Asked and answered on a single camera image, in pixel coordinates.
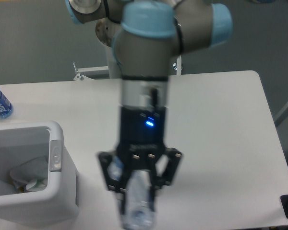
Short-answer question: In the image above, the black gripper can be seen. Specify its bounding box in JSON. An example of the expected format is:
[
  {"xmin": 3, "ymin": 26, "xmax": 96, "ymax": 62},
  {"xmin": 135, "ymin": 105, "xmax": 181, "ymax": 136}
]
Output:
[{"xmin": 97, "ymin": 106, "xmax": 183, "ymax": 215}]

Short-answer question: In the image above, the clear plastic bottle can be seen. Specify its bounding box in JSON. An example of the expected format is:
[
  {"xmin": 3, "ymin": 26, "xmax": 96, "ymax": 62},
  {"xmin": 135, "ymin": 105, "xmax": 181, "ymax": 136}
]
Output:
[{"xmin": 120, "ymin": 170, "xmax": 155, "ymax": 230}]

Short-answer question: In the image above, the clear plastic bag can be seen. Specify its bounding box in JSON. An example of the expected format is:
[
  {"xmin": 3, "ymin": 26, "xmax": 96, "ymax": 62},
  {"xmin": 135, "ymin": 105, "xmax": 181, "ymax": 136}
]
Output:
[{"xmin": 9, "ymin": 156, "xmax": 48, "ymax": 193}]

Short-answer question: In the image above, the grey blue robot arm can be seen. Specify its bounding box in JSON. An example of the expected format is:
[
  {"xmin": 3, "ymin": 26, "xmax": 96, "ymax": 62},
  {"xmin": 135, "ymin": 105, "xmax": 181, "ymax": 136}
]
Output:
[{"xmin": 65, "ymin": 0, "xmax": 233, "ymax": 215}]

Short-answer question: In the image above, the white trash can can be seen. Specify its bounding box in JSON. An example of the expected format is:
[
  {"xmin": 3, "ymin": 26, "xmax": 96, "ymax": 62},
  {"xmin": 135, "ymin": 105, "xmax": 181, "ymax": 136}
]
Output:
[{"xmin": 0, "ymin": 121, "xmax": 79, "ymax": 225}]

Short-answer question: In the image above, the white bracket with wing bolt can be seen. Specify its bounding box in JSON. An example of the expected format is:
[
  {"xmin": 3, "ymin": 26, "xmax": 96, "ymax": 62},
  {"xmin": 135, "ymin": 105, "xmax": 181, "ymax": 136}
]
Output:
[{"xmin": 172, "ymin": 56, "xmax": 183, "ymax": 75}]

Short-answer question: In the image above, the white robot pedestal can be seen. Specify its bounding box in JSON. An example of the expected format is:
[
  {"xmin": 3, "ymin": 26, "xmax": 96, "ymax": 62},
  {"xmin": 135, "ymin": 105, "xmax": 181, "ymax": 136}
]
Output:
[{"xmin": 95, "ymin": 18, "xmax": 121, "ymax": 79}]

